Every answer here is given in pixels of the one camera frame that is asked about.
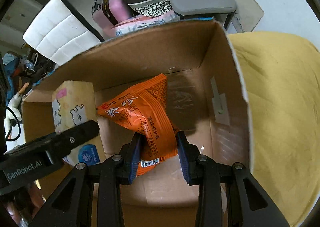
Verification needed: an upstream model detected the beige tissue pack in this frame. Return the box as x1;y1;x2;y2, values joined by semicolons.
52;81;106;166

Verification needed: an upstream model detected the large cardboard box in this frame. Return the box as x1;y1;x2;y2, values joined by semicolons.
22;20;252;226

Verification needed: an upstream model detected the pink suitcase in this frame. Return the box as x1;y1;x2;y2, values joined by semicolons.
92;0;133;36

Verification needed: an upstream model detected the orange snack packet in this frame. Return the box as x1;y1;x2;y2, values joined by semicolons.
97;74;178;176

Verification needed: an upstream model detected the flat cardboard sheet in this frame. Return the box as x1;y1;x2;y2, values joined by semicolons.
232;0;264;33

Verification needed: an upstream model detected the yellow tablecloth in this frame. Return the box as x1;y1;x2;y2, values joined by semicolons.
229;32;319;226

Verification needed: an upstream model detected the white padded chair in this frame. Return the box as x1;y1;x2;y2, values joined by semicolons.
23;0;104;66

